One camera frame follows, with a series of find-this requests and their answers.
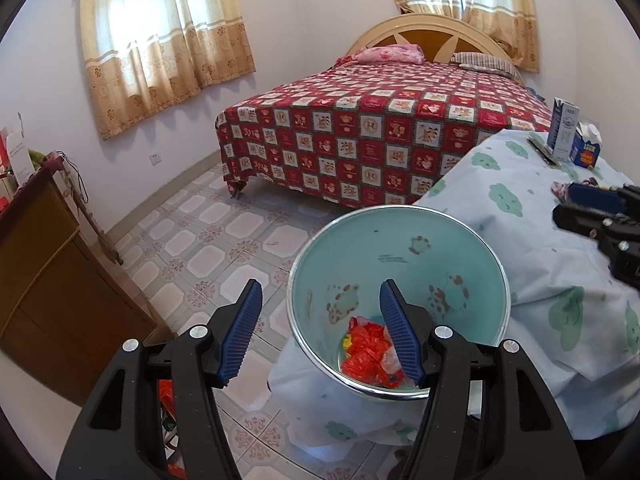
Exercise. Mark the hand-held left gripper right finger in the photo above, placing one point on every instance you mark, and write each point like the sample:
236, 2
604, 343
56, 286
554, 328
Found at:
400, 335

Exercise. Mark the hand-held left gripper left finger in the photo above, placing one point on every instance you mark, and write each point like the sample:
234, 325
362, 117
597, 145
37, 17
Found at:
242, 330

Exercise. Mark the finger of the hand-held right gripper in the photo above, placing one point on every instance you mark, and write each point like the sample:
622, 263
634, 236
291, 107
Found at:
580, 221
595, 197

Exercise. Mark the grey purple wrapper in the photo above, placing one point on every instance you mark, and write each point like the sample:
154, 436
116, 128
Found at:
560, 191

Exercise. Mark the teal metal rimmed bin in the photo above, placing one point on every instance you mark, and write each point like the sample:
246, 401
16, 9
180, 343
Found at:
400, 260

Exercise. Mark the small blue gable carton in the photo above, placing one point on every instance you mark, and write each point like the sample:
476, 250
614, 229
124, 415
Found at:
586, 150

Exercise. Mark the blue cloud print tablecloth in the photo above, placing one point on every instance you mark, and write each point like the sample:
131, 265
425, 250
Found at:
525, 240

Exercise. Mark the tall white blue carton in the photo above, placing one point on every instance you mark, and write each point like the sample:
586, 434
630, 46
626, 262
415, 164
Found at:
562, 130

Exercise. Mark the red floor plastic bag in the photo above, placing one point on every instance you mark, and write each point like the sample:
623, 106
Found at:
166, 395

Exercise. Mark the striped pillow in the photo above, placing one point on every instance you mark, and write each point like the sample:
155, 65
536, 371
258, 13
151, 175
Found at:
485, 62

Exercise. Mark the brown wooden cabinet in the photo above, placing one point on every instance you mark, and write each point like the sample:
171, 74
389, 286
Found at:
50, 285

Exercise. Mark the long beige patterned curtain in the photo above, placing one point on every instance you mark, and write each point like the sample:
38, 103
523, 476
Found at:
505, 15

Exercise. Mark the bed with red quilt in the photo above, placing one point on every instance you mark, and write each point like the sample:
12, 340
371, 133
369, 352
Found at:
380, 125

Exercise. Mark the beige wooden bed headboard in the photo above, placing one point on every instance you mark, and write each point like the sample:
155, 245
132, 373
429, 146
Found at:
430, 35

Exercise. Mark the pink floral pillow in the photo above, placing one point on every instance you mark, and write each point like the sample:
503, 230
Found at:
390, 54

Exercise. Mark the green cloth item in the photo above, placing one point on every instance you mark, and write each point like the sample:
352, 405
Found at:
37, 159

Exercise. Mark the white paper box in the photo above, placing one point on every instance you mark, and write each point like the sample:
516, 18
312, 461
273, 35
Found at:
20, 160

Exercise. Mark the red white box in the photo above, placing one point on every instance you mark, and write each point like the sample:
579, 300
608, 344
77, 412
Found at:
6, 170

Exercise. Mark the wide beige patterned curtain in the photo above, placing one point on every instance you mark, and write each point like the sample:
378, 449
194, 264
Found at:
160, 45

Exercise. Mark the white wall socket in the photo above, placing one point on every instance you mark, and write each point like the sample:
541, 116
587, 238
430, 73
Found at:
156, 158

